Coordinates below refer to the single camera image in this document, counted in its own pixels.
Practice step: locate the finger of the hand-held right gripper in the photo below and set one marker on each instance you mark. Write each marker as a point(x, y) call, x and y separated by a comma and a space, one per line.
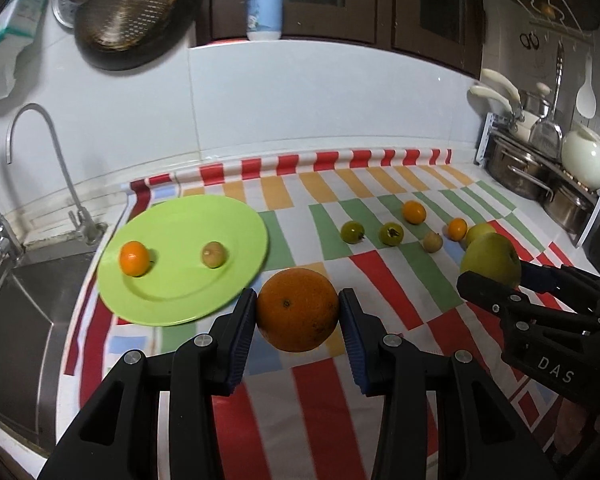
point(537, 275)
point(480, 290)

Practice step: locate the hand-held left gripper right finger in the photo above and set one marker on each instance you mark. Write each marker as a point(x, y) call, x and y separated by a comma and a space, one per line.
point(352, 340)

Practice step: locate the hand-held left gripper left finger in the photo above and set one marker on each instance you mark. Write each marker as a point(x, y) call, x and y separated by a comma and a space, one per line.
point(242, 340)

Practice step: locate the large yellow-green guava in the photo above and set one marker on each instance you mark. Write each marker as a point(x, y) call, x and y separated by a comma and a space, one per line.
point(490, 260)

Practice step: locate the small green guava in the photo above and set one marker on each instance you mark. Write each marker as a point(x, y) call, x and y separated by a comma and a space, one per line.
point(480, 231)

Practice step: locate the small orange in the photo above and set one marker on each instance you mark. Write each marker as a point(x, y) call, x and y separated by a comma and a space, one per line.
point(297, 310)
point(414, 211)
point(135, 258)
point(457, 229)

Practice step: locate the brown longan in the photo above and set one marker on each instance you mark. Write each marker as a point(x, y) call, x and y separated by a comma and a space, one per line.
point(432, 241)
point(213, 254)

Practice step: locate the green tomato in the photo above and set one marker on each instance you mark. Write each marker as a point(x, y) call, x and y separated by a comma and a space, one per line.
point(391, 234)
point(352, 231)

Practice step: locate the green plate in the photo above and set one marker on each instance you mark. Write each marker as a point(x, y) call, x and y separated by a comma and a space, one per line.
point(180, 220)

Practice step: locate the person's right hand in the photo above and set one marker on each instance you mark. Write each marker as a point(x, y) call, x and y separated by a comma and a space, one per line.
point(570, 427)

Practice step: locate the small steel pot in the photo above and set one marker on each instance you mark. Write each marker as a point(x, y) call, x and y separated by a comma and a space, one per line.
point(570, 207)

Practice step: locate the colourful striped tablecloth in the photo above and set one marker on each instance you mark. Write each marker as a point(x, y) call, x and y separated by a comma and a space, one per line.
point(300, 410)

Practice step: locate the large steel pot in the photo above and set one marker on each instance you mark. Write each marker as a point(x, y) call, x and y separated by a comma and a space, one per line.
point(515, 170)

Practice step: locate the white teapot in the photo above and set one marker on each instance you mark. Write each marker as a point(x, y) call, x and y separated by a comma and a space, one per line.
point(582, 160)

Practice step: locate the steel spatula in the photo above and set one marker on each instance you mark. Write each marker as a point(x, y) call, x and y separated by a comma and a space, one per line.
point(547, 135)

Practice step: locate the white pot rack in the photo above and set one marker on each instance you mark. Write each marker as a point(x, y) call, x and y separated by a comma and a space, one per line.
point(482, 140)

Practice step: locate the white rice paddle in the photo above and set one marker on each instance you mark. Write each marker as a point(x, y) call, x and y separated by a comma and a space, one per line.
point(586, 97)

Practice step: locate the thin curved faucet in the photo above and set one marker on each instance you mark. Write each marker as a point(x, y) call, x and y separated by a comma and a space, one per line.
point(86, 225)

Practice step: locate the steel sink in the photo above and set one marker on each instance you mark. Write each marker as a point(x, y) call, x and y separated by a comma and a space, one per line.
point(20, 335)

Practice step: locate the black scissors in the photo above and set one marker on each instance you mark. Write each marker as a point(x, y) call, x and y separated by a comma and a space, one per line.
point(530, 40)

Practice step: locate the large steel faucet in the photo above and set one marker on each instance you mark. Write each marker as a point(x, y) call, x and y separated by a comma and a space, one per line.
point(0, 230)

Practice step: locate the white pump bottle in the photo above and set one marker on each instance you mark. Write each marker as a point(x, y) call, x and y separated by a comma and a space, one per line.
point(265, 5)

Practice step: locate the black frying pan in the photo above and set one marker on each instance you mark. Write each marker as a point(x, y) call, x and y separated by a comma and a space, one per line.
point(130, 20)

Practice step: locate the green tissue pack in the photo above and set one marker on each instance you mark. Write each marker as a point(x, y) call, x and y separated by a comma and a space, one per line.
point(15, 25)

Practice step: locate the dark wooden window frame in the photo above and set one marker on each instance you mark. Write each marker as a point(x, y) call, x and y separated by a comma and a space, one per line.
point(380, 10)

